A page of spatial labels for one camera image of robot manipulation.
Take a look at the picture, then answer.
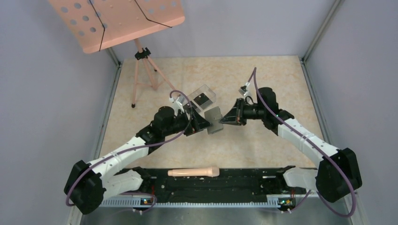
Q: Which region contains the aluminium front rail frame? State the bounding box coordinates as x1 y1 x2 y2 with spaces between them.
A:
66 193 370 225

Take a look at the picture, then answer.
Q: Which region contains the pink perforated music stand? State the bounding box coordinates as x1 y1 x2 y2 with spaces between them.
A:
49 0 185 90

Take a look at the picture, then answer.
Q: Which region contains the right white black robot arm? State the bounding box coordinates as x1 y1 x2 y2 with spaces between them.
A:
220 87 363 203

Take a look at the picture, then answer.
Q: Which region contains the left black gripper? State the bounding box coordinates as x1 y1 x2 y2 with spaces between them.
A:
163 105 213 136

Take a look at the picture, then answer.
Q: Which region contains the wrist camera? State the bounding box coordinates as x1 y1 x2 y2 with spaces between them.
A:
238 82 251 98
169 95 186 112

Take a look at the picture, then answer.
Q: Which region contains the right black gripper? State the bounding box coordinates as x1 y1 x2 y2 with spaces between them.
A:
220 97 266 126

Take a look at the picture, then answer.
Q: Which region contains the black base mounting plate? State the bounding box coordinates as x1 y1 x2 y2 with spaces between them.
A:
138 168 307 206

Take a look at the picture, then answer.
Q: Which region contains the pink toy microphone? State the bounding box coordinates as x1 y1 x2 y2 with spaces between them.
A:
167 166 220 177

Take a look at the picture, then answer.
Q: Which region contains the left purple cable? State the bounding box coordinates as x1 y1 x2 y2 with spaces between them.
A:
65 90 193 215

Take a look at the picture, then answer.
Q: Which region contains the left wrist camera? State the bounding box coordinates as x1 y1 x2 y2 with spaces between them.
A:
169 95 186 112

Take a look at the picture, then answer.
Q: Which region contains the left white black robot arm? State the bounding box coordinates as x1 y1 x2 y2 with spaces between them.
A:
64 106 212 215

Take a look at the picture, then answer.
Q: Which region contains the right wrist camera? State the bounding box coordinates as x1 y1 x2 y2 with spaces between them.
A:
238 82 251 98

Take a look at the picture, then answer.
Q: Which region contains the grey leather card holder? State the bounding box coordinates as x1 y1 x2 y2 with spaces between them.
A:
204 106 223 135

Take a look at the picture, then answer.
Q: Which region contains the black cord on stand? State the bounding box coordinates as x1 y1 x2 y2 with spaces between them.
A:
88 0 173 52

